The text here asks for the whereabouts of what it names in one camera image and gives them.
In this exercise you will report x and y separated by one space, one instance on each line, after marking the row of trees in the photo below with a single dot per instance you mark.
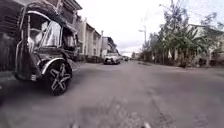
180 43

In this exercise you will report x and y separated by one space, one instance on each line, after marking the dark motor tricycle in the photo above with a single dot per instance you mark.
50 66

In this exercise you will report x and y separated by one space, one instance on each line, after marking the utility pole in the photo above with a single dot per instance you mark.
144 35

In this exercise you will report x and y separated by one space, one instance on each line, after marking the silver car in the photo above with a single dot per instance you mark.
111 59

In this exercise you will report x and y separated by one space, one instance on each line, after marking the grey asphalt road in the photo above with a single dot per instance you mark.
133 90

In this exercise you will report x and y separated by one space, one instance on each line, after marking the row of buildings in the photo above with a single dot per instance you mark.
88 41

